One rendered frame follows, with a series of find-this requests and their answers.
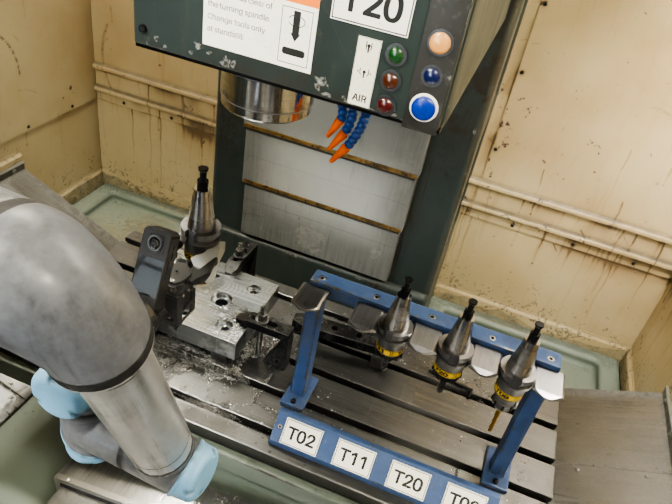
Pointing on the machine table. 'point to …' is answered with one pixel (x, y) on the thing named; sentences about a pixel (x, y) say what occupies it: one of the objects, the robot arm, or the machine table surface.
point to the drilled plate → (222, 341)
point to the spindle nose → (262, 101)
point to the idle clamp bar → (336, 332)
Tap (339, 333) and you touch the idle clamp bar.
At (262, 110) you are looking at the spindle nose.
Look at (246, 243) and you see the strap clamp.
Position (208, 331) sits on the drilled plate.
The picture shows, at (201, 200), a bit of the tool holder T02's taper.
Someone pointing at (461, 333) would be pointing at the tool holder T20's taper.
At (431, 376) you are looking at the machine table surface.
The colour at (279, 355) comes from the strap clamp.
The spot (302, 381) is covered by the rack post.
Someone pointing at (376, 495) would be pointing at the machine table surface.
